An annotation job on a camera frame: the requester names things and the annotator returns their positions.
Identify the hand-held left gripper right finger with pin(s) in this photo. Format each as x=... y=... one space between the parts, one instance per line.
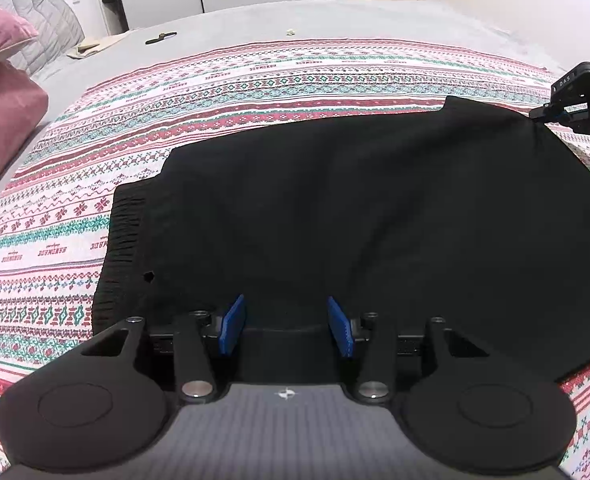
x=340 y=327

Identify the plain pink pillow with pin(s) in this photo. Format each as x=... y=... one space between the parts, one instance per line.
x=5 y=120

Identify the beige cloth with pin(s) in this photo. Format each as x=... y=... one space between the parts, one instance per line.
x=87 y=47

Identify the patterned pink striped blanket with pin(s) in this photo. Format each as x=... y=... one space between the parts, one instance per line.
x=225 y=85

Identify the black pants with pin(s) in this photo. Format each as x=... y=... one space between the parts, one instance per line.
x=325 y=210

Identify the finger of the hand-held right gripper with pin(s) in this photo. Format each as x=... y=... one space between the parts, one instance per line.
x=550 y=112

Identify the small black item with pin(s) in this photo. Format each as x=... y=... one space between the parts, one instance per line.
x=160 y=36

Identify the grey quilted pillow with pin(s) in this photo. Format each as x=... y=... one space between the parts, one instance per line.
x=45 y=5

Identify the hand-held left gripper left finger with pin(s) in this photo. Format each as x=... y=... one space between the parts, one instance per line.
x=232 y=325

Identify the bed with grey sheet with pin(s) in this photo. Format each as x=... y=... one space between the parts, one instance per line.
x=275 y=20

